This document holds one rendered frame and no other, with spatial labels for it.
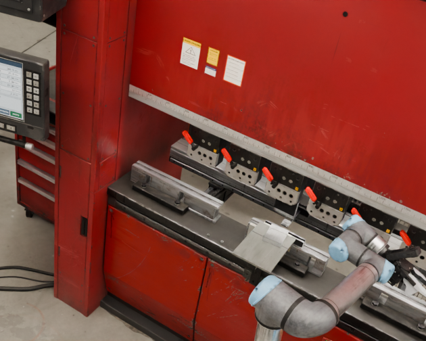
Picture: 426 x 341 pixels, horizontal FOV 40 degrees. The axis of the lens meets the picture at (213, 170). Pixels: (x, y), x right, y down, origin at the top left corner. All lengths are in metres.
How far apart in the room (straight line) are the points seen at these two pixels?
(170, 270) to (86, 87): 1.00
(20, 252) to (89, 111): 1.46
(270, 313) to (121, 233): 1.41
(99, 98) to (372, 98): 1.13
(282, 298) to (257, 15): 1.07
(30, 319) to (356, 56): 2.27
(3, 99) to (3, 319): 1.40
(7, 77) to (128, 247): 1.09
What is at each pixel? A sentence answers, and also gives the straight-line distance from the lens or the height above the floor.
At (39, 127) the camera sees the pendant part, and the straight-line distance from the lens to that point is 2.56.
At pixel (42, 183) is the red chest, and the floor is 0.39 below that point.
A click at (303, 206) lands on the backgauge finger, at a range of 2.80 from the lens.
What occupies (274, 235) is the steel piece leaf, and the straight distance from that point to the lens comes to 2.63.
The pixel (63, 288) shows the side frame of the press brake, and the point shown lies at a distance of 3.48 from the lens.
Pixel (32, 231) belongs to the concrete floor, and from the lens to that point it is 4.00.
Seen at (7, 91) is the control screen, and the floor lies 1.44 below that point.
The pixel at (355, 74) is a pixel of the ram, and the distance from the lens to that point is 2.20.
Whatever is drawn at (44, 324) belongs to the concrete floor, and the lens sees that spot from 3.47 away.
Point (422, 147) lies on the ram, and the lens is 2.23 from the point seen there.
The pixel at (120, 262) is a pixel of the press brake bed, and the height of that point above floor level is 0.43.
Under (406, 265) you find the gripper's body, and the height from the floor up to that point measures 1.35.
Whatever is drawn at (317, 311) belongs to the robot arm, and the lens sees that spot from 1.79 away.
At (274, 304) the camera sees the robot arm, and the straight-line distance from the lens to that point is 1.79.
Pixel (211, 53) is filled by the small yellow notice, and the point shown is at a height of 1.69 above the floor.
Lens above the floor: 2.67
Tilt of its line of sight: 35 degrees down
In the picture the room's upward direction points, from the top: 11 degrees clockwise
